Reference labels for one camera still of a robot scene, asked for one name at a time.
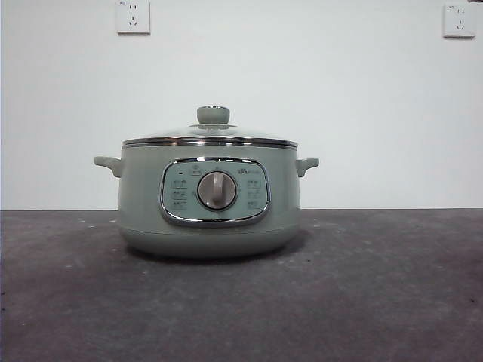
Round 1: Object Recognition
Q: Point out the glass lid with green knob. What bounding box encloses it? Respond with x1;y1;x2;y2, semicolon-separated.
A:
122;105;298;148

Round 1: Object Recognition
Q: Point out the pale green electric cooking pot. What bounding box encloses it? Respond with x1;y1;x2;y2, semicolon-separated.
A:
94;141;321;259

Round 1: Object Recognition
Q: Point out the white wall socket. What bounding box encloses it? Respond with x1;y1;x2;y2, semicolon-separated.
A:
442;3;477;40
115;0;151;37

